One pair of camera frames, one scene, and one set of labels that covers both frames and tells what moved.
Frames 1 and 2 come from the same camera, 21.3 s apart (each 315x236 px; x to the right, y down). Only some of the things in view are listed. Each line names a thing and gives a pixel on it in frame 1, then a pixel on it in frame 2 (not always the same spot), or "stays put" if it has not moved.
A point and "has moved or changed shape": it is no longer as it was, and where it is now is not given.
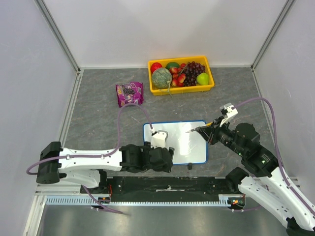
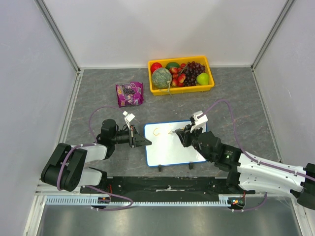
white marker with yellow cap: [207, 124] has moved or changed shape
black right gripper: [210, 133] → [187, 136]
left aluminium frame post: [45, 12] stays put
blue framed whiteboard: [190, 148] stays put
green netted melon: [161, 78] stays put
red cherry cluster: [179, 76] stays put
